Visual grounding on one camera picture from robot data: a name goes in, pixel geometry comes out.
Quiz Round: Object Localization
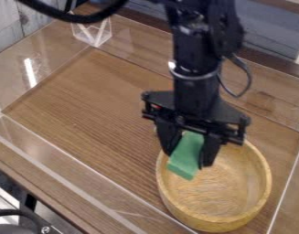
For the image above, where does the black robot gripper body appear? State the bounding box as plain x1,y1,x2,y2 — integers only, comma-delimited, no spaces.
142,71,250,145

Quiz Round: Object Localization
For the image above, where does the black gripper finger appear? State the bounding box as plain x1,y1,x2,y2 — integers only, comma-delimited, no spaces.
200,133,222,168
156,117,182,155

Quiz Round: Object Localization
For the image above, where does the green rectangular block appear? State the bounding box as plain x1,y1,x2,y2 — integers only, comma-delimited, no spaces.
168,132,205,181

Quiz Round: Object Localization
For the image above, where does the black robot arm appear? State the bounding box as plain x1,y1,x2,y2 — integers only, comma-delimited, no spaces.
142,0,250,168

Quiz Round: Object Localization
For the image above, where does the brown wooden bowl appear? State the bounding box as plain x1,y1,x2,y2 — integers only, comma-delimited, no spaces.
157,142,273,233

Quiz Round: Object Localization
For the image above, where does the black table leg clamp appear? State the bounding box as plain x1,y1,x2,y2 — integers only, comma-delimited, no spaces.
0,193,65,234

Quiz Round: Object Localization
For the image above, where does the clear acrylic corner bracket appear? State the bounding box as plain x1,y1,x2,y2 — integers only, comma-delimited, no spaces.
71,18,113,48

